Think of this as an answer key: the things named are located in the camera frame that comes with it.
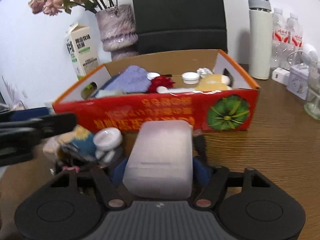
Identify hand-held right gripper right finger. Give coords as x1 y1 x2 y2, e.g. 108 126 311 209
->
192 132 272 207

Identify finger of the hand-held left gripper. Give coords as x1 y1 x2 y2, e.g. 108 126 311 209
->
0 107 54 123
0 113 78 141

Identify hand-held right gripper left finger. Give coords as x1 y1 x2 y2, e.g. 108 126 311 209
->
51 158 133 208

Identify blue yellow plush toy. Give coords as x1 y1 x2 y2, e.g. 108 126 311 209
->
59 125 98 162

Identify translucent white plastic box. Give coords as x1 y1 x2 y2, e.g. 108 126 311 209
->
122 120 194 199

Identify red cardboard box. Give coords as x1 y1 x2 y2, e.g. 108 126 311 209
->
52 49 262 133

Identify navy blue zipper pouch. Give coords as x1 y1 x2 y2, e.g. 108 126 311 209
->
94 73 125 98

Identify white yellow plush toy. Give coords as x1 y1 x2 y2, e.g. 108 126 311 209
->
194 73 235 91

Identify purple linen drawstring bag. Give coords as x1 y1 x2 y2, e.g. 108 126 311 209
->
100 65 152 96

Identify red artificial rose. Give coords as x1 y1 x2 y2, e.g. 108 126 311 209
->
147 74 176 93

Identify wooden desktop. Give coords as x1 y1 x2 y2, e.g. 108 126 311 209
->
0 63 320 240

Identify white round cap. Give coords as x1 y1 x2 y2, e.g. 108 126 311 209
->
93 127 123 151

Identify green white milk carton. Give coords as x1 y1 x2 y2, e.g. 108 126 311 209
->
65 23 101 81

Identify purple ceramic vase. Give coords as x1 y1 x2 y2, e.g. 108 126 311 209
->
95 4 139 61

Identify white charger adapter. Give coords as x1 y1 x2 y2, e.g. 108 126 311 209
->
271 67 291 86

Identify white tin box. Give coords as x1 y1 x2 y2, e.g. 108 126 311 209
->
286 51 311 101

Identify clear drinking glass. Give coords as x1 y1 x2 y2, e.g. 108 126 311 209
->
303 61 320 120

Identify white thermos bottle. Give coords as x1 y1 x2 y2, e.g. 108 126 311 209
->
248 0 273 80

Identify clear plastic water bottle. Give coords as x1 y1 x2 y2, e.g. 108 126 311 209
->
271 7 289 68
287 12 304 64

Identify black office chair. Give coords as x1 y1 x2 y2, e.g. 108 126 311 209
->
130 0 228 55

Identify white round fan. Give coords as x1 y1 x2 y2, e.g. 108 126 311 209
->
301 43 319 63

